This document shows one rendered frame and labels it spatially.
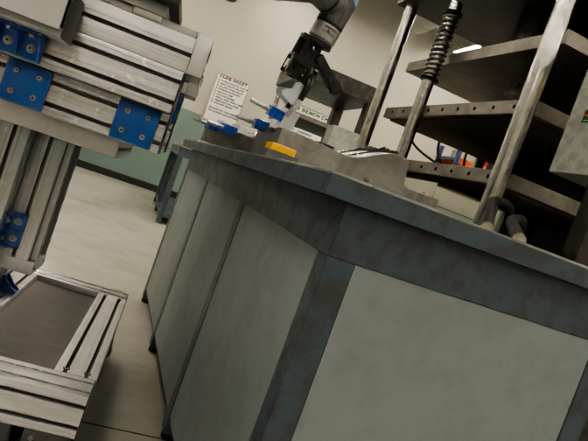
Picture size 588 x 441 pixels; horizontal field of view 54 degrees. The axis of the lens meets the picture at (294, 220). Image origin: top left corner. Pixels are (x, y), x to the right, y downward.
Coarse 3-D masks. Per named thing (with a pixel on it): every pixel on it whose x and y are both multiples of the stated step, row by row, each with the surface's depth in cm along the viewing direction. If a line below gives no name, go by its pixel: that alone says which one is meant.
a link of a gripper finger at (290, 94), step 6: (294, 84) 151; (300, 84) 152; (282, 90) 150; (288, 90) 151; (294, 90) 151; (300, 90) 152; (288, 96) 151; (294, 96) 151; (294, 102) 151; (300, 102) 151; (294, 108) 152; (288, 114) 152
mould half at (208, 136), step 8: (208, 136) 192; (216, 136) 187; (224, 136) 183; (232, 136) 179; (240, 136) 175; (248, 136) 176; (216, 144) 186; (224, 144) 182; (232, 144) 178; (240, 144) 175; (248, 144) 177
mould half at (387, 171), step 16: (256, 144) 168; (288, 144) 150; (304, 144) 151; (320, 144) 152; (304, 160) 152; (320, 160) 153; (336, 160) 154; (352, 160) 155; (368, 160) 157; (384, 160) 158; (400, 160) 159; (352, 176) 156; (368, 176) 157; (384, 176) 159; (400, 176) 160; (400, 192) 161; (416, 192) 162
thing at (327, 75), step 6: (318, 54) 154; (318, 60) 152; (324, 60) 152; (324, 66) 152; (318, 72) 157; (324, 72) 153; (330, 72) 153; (324, 78) 155; (330, 78) 153; (330, 84) 154; (336, 84) 154; (330, 90) 155; (336, 90) 155
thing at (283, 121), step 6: (252, 102) 153; (258, 102) 153; (264, 108) 154; (270, 108) 153; (276, 108) 153; (288, 108) 153; (270, 114) 153; (276, 114) 153; (282, 114) 154; (294, 114) 154; (282, 120) 154; (288, 120) 154; (294, 120) 154; (282, 126) 154; (288, 126) 154
